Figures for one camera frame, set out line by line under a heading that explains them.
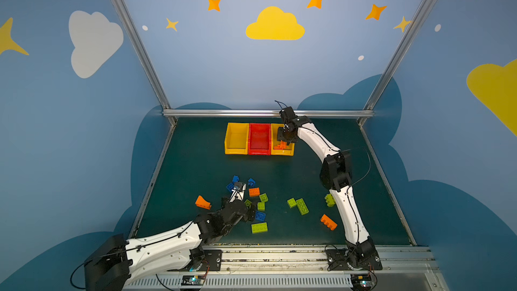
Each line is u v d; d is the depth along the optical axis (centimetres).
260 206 87
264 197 90
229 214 59
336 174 64
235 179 94
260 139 113
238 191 69
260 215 86
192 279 71
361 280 72
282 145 105
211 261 74
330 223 82
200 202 87
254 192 91
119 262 42
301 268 73
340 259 75
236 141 112
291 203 88
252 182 93
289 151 102
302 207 86
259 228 80
